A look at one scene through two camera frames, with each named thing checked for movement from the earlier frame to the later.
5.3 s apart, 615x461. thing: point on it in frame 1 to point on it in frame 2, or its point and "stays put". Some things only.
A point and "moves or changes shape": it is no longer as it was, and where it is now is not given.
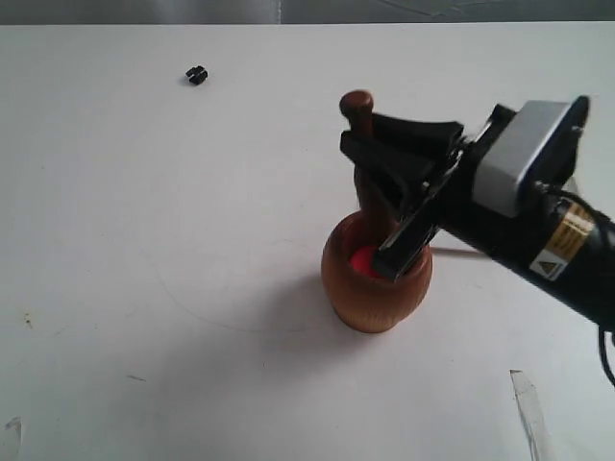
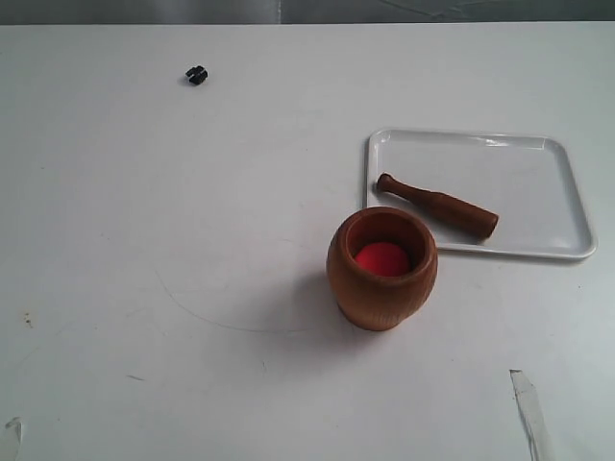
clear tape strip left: [15, 423] stays put
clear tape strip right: [532, 414] stays put
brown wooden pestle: [375, 200] moves or changes shape
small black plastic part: [197, 75] stays put
